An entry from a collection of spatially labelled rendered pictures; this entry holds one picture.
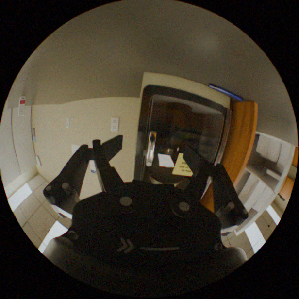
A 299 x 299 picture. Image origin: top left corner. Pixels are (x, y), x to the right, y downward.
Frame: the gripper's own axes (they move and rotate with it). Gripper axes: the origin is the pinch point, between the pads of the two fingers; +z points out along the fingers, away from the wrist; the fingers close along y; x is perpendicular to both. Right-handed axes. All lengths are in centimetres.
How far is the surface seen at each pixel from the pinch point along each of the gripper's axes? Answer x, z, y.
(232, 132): 7.7, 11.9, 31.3
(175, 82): 17.9, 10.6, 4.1
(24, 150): -55, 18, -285
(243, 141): 5.6, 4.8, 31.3
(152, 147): -1.2, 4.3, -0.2
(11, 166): -75, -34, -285
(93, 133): -12, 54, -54
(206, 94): 16.9, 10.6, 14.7
